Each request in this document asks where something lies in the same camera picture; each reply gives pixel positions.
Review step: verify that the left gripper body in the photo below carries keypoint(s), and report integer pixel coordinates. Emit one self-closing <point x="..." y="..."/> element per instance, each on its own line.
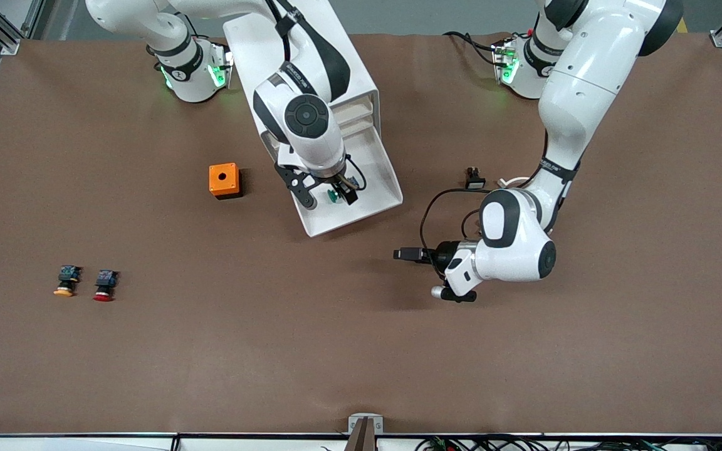
<point x="443" y="254"/>

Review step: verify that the green push button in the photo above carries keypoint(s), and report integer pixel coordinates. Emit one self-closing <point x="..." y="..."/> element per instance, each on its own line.
<point x="333" y="196"/>

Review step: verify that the white plastic drawer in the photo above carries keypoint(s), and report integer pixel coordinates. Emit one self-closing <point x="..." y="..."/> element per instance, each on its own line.
<point x="373" y="178"/>
<point x="361" y="108"/>
<point x="364" y="122"/>
<point x="366" y="134"/>

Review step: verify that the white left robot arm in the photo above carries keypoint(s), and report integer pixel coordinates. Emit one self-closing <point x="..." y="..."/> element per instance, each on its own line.
<point x="586" y="75"/>

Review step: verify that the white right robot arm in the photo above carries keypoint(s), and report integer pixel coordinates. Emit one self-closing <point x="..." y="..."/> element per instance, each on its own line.
<point x="301" y="116"/>

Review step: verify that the white drawer cabinet housing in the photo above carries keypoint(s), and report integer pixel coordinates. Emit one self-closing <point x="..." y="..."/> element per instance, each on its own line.
<point x="242" y="50"/>

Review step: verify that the red push button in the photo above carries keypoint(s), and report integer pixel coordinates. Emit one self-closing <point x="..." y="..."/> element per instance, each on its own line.
<point x="105" y="285"/>

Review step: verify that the yellow push button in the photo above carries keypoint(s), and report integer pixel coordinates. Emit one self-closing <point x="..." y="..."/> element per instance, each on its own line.
<point x="67" y="279"/>

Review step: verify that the orange box with hole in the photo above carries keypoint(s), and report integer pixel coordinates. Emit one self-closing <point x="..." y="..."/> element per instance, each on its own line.
<point x="222" y="178"/>

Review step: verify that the black white rectangular switch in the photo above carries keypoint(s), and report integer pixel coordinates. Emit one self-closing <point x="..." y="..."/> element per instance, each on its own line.
<point x="475" y="180"/>

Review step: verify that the white curved plastic bracket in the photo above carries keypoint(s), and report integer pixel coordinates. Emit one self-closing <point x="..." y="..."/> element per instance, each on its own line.
<point x="514" y="181"/>

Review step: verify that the grey metal bracket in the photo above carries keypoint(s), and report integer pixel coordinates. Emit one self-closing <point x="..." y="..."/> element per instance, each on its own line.
<point x="353" y="426"/>

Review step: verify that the brown post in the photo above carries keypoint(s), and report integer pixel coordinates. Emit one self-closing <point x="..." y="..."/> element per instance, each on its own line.
<point x="364" y="438"/>

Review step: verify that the white table edge rail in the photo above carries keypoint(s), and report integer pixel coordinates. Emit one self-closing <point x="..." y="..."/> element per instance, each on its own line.
<point x="54" y="443"/>

